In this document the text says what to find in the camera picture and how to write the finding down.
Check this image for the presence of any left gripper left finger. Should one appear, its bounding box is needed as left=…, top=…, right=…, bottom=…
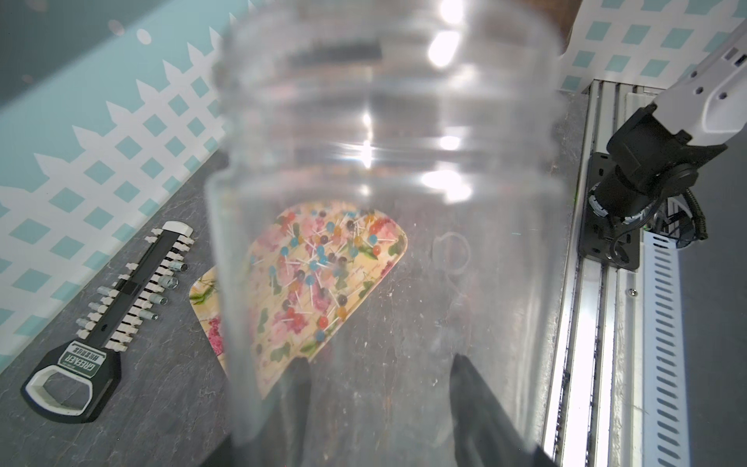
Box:
left=202, top=357, right=312, bottom=466

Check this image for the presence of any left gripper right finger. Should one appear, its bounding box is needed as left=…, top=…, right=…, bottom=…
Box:
left=451, top=354, right=554, bottom=467

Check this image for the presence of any clear candy jar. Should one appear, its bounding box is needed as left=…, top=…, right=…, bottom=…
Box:
left=207, top=1, right=568, bottom=466

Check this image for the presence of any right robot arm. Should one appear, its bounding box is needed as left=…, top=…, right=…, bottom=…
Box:
left=579, top=25, right=746, bottom=270

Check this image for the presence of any floral rectangular tray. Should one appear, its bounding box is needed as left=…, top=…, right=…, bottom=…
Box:
left=189, top=201, right=409, bottom=398

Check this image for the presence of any pile of lollipops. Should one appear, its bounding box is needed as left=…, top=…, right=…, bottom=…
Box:
left=247, top=202, right=408, bottom=356

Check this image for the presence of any black socket holder rail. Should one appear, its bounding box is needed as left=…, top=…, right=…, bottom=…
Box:
left=21, top=221, right=195, bottom=424

